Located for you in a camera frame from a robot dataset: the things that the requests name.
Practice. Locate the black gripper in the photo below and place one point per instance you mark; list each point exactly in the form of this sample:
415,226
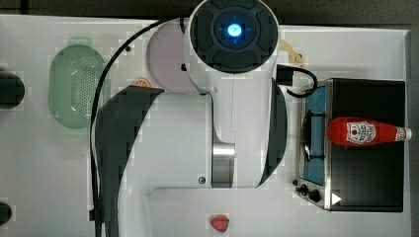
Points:
284,75

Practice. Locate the red ketchup bottle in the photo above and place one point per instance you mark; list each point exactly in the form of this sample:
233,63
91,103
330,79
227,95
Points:
365,132

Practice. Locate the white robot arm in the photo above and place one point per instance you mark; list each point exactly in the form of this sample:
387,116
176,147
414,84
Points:
230,132

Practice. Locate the black toaster oven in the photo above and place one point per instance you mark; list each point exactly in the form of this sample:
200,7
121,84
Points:
351,178

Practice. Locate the yellow banana toy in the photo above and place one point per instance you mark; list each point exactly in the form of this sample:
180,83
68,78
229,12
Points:
295,58

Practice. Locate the lilac round plate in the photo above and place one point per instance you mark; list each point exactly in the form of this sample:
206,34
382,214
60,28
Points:
165,59

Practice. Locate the orange slice toy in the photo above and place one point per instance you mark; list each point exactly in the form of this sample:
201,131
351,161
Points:
142,83

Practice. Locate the red strawberry toy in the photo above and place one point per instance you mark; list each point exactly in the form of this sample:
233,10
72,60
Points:
219,223

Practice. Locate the green perforated colander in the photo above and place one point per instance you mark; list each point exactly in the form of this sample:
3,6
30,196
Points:
74,75

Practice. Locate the black round pot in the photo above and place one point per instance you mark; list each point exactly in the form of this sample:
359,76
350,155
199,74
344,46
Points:
12,90

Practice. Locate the dark round object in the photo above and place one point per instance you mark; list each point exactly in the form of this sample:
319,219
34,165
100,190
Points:
6,213

